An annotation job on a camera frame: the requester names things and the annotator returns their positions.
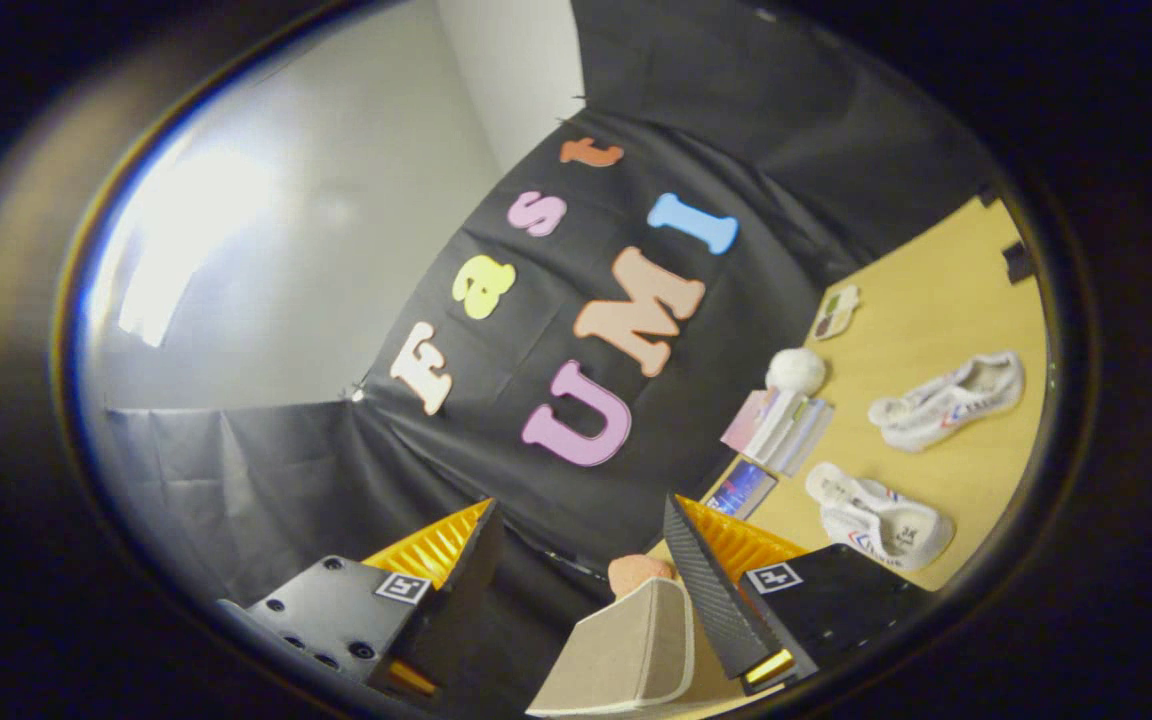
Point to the white shoe with red-blue stripes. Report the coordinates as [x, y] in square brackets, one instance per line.
[951, 400]
[881, 520]

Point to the small dark blue booklet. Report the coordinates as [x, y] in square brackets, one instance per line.
[742, 490]

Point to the white fluffy ball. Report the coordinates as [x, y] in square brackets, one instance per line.
[795, 371]

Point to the black table clamp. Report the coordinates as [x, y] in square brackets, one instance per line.
[1018, 263]
[986, 195]

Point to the pink book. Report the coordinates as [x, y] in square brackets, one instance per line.
[744, 422]

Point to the black backdrop cloth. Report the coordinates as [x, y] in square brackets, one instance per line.
[556, 330]

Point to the pink round object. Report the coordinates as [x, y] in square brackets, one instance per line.
[636, 572]

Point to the beige fabric storage box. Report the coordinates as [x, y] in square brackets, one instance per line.
[626, 650]

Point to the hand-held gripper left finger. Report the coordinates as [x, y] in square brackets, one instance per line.
[468, 590]

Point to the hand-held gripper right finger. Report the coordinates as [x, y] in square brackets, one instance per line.
[711, 590]

